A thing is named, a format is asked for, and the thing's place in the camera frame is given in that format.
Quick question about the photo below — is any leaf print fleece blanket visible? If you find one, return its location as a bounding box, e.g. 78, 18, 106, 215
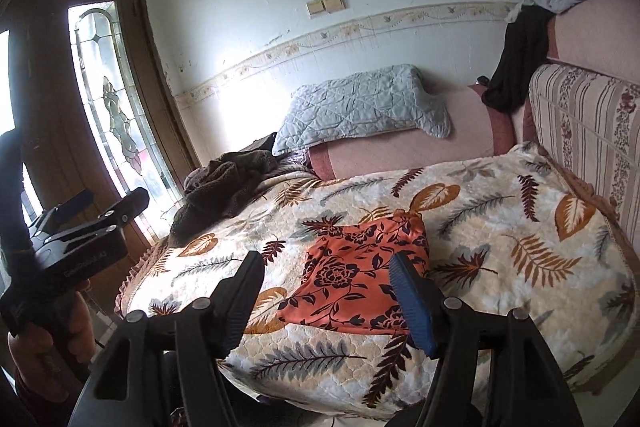
115, 142, 636, 420

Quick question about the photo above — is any wooden stained glass door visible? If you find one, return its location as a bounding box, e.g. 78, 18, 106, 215
0, 0, 201, 305

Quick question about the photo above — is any striped floral cushion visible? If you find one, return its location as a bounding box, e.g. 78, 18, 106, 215
529, 63, 640, 253

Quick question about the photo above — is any pink sofa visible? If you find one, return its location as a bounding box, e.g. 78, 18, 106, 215
307, 0, 640, 182

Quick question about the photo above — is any grey quilted pillow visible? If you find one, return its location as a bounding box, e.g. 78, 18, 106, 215
272, 64, 453, 155

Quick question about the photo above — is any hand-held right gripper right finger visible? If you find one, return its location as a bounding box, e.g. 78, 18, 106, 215
389, 252, 584, 427

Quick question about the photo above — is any person's left hand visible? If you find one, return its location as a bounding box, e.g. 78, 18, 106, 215
7, 307, 91, 388

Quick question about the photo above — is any dark brown fluffy blanket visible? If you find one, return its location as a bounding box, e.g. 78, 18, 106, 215
169, 147, 281, 248

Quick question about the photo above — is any orange floral cloth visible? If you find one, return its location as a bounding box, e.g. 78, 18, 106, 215
277, 212, 433, 335

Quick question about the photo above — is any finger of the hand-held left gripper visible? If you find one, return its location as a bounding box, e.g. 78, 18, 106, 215
30, 189, 97, 234
95, 187, 151, 229

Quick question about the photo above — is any black garment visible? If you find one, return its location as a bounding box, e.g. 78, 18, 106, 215
482, 4, 556, 112

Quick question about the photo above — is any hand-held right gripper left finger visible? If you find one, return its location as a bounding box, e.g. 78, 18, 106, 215
65, 251, 266, 427

